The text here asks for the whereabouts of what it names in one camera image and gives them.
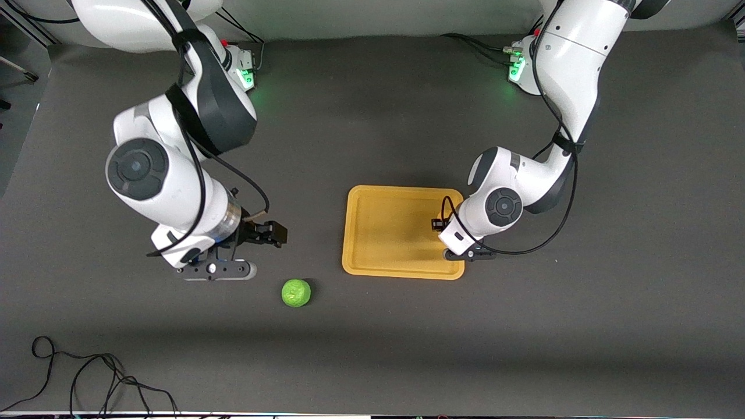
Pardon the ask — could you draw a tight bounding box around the grey metal frame rail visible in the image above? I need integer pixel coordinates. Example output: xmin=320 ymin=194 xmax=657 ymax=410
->
xmin=0 ymin=10 xmax=61 ymax=48

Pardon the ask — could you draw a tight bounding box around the black arm base cable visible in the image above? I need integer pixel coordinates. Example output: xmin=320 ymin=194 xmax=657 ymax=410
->
xmin=217 ymin=8 xmax=266 ymax=72
xmin=439 ymin=12 xmax=545 ymax=66

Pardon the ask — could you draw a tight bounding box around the black loose looped cable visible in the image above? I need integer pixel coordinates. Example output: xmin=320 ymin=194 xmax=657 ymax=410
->
xmin=0 ymin=336 xmax=180 ymax=419

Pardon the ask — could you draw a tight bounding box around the dark grey table mat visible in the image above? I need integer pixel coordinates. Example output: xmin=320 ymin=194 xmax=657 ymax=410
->
xmin=0 ymin=20 xmax=745 ymax=415

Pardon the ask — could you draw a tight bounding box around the green apple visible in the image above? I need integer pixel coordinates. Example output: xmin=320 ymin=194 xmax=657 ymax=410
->
xmin=281 ymin=278 xmax=313 ymax=308

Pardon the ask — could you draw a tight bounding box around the black right arm base cable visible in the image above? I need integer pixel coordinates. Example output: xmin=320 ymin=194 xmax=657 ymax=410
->
xmin=217 ymin=8 xmax=266 ymax=72

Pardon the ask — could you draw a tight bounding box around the yellow plastic tray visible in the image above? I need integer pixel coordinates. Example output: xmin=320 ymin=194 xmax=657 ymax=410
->
xmin=342 ymin=185 xmax=466 ymax=280

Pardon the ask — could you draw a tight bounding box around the black left arm base cable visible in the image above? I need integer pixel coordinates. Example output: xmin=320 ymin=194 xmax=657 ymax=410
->
xmin=439 ymin=12 xmax=545 ymax=66

